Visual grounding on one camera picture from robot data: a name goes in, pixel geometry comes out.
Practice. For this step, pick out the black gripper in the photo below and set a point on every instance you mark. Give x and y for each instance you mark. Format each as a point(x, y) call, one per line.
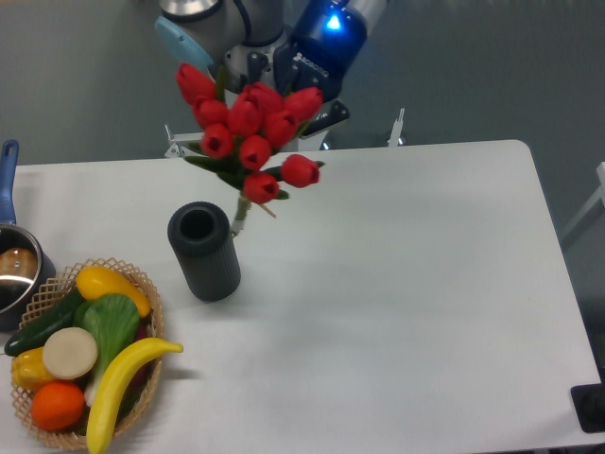
point(318, 53)

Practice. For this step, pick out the red tulip bouquet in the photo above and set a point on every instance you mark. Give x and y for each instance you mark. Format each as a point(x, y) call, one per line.
point(239, 139)

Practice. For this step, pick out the dark grey ribbed vase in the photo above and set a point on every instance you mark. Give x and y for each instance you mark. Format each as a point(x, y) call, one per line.
point(200, 236)

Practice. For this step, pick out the yellow toy squash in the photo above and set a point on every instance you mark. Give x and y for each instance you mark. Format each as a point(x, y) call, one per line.
point(93, 282)

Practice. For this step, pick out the green toy bok choy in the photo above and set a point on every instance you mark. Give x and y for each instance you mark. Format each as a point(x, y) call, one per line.
point(112, 320)

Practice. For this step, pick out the woven wicker basket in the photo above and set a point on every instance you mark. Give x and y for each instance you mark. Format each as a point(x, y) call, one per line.
point(138, 396)

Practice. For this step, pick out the beige round toy slice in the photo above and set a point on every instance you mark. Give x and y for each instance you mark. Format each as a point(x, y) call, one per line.
point(69, 353)

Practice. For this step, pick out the green toy cucumber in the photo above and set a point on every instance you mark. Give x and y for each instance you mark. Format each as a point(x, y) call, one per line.
point(35, 334)

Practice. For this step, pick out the yellow toy banana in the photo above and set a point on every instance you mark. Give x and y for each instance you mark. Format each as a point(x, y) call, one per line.
point(104, 411)

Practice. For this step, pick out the yellow toy bell pepper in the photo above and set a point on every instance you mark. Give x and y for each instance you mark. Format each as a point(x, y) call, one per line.
point(29, 372)

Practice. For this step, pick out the orange toy fruit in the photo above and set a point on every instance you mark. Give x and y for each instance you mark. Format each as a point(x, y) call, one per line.
point(57, 405)

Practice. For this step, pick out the black device at table edge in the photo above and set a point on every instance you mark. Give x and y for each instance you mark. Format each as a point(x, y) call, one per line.
point(588, 402)

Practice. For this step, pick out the silver bolt post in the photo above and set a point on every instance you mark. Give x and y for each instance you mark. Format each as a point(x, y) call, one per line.
point(395, 137)

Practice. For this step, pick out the white frame at right edge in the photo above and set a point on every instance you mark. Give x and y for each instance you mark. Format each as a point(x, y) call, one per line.
point(587, 214)

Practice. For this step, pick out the blue handled saucepan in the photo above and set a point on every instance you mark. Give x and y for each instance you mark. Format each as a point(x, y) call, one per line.
point(24, 264)

